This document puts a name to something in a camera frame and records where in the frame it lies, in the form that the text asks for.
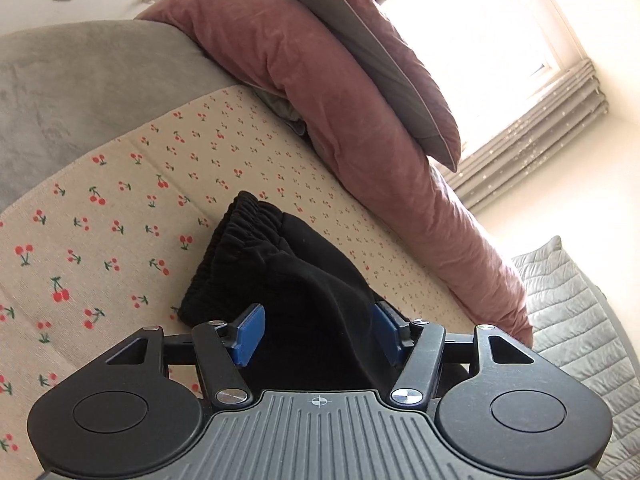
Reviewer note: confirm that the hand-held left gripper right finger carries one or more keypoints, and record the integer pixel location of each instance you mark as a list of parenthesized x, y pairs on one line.
[(386, 334)]

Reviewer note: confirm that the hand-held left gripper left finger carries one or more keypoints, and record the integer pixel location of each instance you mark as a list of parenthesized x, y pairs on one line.
[(250, 334)]

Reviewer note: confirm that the grey crumpled cloth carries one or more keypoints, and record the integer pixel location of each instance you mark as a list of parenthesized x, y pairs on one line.
[(285, 110)]

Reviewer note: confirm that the bright window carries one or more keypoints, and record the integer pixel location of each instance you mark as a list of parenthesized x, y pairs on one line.
[(475, 50)]

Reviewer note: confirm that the cherry print bed sheet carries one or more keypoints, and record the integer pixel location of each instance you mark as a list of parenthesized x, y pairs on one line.
[(125, 240)]

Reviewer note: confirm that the grey plush blanket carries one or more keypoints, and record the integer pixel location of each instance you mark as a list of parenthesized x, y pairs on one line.
[(75, 85)]

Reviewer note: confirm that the grey quilted cushion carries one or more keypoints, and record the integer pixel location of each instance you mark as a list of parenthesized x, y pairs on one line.
[(580, 360)]

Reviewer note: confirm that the pink duvet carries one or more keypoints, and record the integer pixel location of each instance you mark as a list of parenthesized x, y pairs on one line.
[(350, 135)]

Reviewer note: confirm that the pink and grey pillow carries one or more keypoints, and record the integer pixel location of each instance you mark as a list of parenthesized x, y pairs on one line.
[(380, 50)]

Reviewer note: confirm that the black pants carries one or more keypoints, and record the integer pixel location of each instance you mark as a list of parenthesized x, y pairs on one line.
[(300, 280)]

